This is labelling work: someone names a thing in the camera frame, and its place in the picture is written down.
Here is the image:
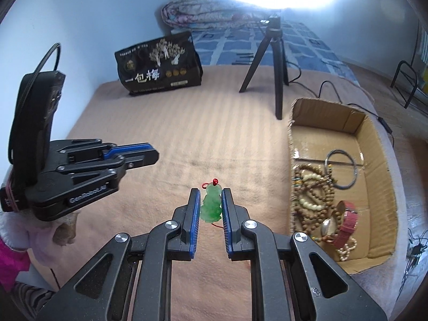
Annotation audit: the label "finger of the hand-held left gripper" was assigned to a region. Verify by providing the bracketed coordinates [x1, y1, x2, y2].
[50, 139, 155, 166]
[39, 149, 160, 182]

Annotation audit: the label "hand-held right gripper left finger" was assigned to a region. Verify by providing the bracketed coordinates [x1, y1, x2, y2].
[35, 188, 203, 321]

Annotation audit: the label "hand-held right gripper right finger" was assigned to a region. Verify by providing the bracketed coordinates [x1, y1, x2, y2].
[221, 188, 397, 321]

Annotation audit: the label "green jade pendant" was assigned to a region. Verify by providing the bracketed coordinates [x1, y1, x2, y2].
[200, 178, 224, 231]

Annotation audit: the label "cream bead bracelet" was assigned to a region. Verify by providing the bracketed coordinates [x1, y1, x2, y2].
[299, 172, 331, 211]

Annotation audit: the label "brown wooden bead necklace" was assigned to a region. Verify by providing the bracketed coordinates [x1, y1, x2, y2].
[290, 162, 337, 244]

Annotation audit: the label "leather strap wristwatch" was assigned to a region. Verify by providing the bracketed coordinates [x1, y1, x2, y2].
[320, 201, 360, 245]

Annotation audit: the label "white pearl necklace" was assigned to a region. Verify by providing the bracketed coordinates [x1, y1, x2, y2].
[336, 237, 358, 261]

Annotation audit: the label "thin metal bangle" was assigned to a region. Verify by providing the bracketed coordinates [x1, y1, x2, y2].
[324, 149, 359, 189]

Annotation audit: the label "cardboard box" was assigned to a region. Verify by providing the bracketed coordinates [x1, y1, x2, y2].
[288, 98, 400, 275]

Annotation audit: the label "person's left hand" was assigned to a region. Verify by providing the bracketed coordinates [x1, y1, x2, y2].
[52, 212, 79, 247]

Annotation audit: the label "black snack bag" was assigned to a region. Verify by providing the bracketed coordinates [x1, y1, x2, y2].
[114, 31, 204, 96]

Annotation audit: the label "folded floral quilt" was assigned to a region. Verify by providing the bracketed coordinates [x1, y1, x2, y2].
[161, 0, 268, 30]

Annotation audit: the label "black tripod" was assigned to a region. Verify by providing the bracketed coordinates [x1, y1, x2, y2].
[239, 15, 291, 120]

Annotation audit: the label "striped clothing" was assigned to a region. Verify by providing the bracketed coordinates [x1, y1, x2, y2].
[12, 282, 57, 321]

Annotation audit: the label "blue patterned bedsheet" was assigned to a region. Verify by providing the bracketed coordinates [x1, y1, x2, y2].
[190, 18, 355, 74]

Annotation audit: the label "black metal clothes rack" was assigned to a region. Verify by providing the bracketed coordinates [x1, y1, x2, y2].
[391, 17, 428, 109]

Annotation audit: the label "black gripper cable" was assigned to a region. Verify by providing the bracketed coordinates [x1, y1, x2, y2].
[33, 43, 63, 75]

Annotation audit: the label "black power cable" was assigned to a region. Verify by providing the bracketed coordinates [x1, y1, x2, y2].
[286, 61, 397, 148]

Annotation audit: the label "black floor cables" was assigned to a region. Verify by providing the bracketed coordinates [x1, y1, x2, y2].
[399, 229, 428, 305]

